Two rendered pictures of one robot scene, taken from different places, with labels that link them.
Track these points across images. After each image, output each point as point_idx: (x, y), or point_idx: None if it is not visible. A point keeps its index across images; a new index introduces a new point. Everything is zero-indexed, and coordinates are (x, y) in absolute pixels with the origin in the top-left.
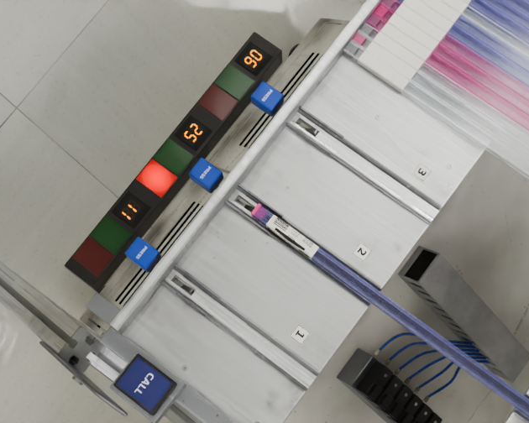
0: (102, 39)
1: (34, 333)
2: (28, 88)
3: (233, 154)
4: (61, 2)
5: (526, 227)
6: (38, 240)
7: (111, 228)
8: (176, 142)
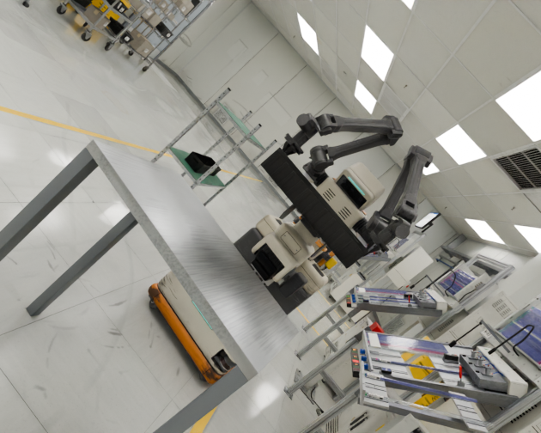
0: (283, 418)
1: None
2: (276, 426)
3: None
4: (274, 407)
5: None
6: None
7: (355, 366)
8: (354, 357)
